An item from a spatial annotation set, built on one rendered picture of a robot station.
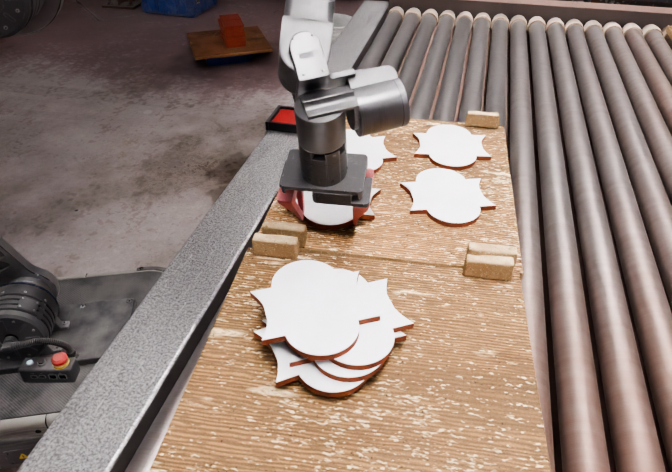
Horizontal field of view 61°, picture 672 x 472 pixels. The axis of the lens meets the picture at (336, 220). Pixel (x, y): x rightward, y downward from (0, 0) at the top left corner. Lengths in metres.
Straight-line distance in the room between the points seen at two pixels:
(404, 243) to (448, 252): 0.06
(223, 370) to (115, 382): 0.12
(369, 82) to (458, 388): 0.34
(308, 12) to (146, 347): 0.42
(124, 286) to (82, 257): 0.59
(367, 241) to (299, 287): 0.16
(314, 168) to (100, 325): 1.13
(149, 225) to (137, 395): 1.87
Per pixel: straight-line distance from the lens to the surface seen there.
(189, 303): 0.73
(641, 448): 0.65
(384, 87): 0.66
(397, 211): 0.83
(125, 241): 2.43
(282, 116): 1.11
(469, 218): 0.81
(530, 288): 0.76
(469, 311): 0.69
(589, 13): 1.83
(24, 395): 1.65
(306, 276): 0.65
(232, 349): 0.64
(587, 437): 0.63
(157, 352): 0.68
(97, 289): 1.86
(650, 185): 1.04
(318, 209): 0.80
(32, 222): 2.69
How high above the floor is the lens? 1.41
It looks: 36 degrees down
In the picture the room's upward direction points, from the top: straight up
